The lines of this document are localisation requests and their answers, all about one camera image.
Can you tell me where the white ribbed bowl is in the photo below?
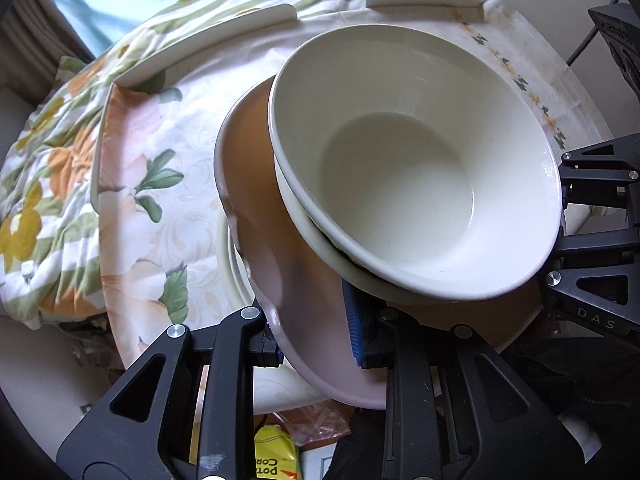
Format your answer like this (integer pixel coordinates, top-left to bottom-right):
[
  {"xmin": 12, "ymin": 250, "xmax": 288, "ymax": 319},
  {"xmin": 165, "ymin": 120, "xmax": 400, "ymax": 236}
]
[{"xmin": 268, "ymin": 25, "xmax": 562, "ymax": 301}]

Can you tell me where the pink flower-shaped plate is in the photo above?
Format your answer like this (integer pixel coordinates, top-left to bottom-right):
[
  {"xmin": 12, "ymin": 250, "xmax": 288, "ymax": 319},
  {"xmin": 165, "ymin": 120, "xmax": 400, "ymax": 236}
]
[{"xmin": 214, "ymin": 75, "xmax": 547, "ymax": 410}]

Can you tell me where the brown right curtain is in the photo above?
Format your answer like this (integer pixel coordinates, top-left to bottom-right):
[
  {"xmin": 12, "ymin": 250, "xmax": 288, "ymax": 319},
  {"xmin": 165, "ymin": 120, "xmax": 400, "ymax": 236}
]
[{"xmin": 1, "ymin": 0, "xmax": 94, "ymax": 105}]

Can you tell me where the floral green striped duvet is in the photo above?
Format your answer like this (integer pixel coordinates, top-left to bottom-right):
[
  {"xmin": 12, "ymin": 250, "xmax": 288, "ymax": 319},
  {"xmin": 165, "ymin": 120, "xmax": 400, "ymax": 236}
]
[{"xmin": 0, "ymin": 0, "xmax": 436, "ymax": 331}]

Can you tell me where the floral cream tablecloth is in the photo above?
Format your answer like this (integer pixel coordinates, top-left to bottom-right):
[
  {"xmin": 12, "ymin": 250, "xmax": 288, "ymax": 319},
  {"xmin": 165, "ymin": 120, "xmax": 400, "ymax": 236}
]
[{"xmin": 99, "ymin": 0, "xmax": 612, "ymax": 364}]

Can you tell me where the yellow potato chips bag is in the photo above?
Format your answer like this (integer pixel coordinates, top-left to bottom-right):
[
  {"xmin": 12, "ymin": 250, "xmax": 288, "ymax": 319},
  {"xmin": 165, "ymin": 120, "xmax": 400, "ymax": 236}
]
[{"xmin": 254, "ymin": 425, "xmax": 302, "ymax": 480}]

